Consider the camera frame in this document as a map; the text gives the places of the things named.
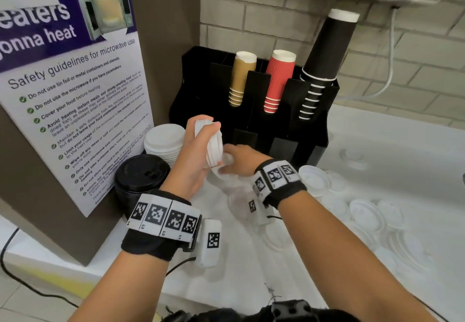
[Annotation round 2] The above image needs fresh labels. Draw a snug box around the microwave safety poster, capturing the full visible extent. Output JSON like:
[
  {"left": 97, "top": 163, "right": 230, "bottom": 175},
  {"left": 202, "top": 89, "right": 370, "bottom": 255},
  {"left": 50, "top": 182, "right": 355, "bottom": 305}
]
[{"left": 0, "top": 0, "right": 155, "bottom": 218}]

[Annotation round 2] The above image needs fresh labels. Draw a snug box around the white power cable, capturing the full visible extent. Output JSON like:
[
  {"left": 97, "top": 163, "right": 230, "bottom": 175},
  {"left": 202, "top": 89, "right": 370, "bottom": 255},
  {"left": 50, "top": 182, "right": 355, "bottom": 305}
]
[{"left": 336, "top": 5, "right": 397, "bottom": 101}]

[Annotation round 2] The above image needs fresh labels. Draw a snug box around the stack of red paper cups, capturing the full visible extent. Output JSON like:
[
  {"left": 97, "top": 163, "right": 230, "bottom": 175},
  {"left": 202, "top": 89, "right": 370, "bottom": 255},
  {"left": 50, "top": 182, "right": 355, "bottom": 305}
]
[{"left": 263, "top": 49, "right": 297, "bottom": 115}]

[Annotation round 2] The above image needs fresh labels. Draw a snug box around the black cup and lid organizer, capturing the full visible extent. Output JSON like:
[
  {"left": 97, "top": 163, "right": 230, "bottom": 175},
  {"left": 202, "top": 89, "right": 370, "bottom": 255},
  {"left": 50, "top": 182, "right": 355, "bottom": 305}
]
[{"left": 169, "top": 46, "right": 341, "bottom": 170}]

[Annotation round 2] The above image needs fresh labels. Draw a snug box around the stack of gold paper cups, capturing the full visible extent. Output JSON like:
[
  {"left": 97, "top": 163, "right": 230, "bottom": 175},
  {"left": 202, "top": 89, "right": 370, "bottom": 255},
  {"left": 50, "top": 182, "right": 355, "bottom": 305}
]
[{"left": 228, "top": 51, "right": 258, "bottom": 107}]

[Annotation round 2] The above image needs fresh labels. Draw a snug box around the person's right forearm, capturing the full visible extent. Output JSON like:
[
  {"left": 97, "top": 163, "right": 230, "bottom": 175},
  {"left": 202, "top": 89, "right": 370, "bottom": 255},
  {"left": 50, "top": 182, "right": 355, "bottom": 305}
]
[{"left": 276, "top": 191, "right": 440, "bottom": 322}]

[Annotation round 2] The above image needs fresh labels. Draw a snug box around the stack of black paper cups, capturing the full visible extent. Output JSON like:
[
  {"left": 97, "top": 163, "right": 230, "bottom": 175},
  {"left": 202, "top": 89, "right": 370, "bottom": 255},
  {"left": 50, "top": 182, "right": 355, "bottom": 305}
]
[{"left": 298, "top": 8, "right": 360, "bottom": 121}]

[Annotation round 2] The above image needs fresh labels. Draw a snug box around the pile of white cup lids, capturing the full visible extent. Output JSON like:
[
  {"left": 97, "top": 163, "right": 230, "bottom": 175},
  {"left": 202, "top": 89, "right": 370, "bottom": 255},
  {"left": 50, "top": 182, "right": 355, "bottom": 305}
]
[{"left": 210, "top": 143, "right": 433, "bottom": 279}]

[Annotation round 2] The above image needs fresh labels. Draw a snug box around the person's left forearm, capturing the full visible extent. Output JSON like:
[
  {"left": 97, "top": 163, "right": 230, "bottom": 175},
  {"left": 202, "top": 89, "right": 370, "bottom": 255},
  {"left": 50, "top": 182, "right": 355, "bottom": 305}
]
[{"left": 67, "top": 251, "right": 171, "bottom": 322}]

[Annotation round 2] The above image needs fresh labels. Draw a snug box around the stack of black lids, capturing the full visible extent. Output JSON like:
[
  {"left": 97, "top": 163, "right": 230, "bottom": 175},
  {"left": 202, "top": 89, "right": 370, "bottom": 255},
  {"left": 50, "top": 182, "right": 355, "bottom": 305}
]
[{"left": 113, "top": 153, "right": 171, "bottom": 221}]

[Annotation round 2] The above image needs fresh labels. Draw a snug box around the right marker wristband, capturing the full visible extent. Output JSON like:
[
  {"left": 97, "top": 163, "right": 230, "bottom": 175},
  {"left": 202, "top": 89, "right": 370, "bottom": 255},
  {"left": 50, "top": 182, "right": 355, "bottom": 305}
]
[{"left": 251, "top": 158, "right": 308, "bottom": 210}]

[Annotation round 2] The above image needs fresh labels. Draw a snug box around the black floor cable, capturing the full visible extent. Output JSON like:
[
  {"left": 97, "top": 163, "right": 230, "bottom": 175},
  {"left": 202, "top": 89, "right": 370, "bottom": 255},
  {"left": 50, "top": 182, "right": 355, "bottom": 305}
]
[{"left": 0, "top": 227, "right": 79, "bottom": 308}]

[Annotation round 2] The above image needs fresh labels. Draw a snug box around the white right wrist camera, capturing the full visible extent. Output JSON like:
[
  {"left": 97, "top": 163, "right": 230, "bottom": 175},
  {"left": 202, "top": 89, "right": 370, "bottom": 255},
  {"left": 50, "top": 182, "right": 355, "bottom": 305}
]
[{"left": 246, "top": 194, "right": 277, "bottom": 226}]

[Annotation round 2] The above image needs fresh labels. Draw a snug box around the stack of white lids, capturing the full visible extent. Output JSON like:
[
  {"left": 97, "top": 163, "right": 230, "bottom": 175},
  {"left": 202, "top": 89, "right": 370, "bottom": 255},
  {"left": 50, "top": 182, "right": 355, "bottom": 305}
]
[
  {"left": 194, "top": 119, "right": 224, "bottom": 169},
  {"left": 143, "top": 123, "right": 186, "bottom": 168}
]

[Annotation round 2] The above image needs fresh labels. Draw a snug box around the person's left hand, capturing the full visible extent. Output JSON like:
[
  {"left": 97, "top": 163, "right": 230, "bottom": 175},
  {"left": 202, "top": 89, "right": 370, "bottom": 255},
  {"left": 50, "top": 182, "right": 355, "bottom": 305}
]
[{"left": 159, "top": 114, "right": 222, "bottom": 201}]

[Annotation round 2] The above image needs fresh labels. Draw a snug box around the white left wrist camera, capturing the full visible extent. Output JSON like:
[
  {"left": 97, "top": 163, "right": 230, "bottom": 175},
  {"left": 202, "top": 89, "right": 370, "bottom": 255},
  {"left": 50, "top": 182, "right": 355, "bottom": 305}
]
[{"left": 195, "top": 218, "right": 223, "bottom": 269}]

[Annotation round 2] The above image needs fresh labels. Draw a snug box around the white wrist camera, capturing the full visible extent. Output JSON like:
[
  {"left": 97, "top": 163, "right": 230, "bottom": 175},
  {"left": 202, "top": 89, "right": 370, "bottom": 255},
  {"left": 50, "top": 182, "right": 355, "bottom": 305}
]
[
  {"left": 195, "top": 218, "right": 223, "bottom": 269},
  {"left": 246, "top": 194, "right": 277, "bottom": 226}
]

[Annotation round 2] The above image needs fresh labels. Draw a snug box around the black chest camera mount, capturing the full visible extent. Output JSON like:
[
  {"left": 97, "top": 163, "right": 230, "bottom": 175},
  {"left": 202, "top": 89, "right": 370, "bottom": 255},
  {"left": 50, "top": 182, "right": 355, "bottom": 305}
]
[{"left": 161, "top": 299, "right": 360, "bottom": 322}]

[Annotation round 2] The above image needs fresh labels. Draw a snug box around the black left camera cable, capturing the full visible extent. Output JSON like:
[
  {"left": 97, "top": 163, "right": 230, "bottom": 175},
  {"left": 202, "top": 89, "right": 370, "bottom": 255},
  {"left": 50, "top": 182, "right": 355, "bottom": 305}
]
[{"left": 165, "top": 257, "right": 197, "bottom": 277}]

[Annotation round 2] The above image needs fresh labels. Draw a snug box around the person's right hand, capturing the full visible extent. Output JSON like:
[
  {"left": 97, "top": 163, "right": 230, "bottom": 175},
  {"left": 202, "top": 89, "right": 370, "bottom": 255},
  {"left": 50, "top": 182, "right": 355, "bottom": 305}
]
[{"left": 217, "top": 144, "right": 273, "bottom": 178}]

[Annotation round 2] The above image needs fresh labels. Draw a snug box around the single white cup lid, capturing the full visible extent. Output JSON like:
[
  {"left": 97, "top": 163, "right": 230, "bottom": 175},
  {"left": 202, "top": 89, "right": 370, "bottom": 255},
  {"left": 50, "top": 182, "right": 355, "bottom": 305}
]
[{"left": 210, "top": 153, "right": 240, "bottom": 184}]

